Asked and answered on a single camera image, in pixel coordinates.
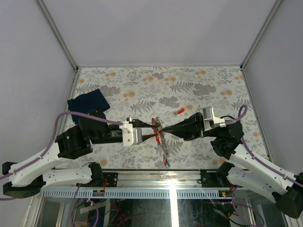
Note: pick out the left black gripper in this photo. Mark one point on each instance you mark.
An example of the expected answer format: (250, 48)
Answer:
(139, 124)

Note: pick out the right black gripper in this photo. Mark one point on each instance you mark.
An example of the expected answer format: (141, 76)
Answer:
(190, 128)

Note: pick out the red handled metal keyring holder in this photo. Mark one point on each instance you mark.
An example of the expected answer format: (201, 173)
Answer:
(161, 139)

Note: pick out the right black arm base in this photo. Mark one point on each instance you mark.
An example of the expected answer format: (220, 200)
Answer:
(211, 179)

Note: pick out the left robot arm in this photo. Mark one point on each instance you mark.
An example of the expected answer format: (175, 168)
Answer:
(29, 177)

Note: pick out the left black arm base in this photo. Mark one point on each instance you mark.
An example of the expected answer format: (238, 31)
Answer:
(107, 180)

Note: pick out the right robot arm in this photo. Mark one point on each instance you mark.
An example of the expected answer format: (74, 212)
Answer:
(243, 167)

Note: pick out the far red key tag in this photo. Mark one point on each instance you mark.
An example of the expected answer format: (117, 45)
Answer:
(179, 111)

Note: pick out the dark blue folded cloth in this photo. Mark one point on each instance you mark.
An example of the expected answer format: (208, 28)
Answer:
(86, 103)

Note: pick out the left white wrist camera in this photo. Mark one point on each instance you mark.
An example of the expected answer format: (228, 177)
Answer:
(131, 136)

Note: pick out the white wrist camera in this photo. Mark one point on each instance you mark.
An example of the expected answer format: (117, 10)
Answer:
(210, 121)
(131, 136)

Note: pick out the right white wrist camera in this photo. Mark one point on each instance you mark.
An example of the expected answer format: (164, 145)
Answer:
(210, 121)

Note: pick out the aluminium front rail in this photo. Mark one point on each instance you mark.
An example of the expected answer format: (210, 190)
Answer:
(165, 177)

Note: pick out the slotted white cable duct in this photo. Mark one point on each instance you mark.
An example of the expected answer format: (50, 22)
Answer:
(132, 194)

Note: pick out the left aluminium corner post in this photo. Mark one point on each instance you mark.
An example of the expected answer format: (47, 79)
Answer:
(56, 33)

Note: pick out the aluminium corner post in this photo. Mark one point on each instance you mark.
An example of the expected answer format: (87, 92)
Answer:
(261, 33)
(56, 33)

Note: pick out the right aluminium corner post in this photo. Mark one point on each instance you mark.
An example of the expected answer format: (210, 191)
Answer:
(261, 33)

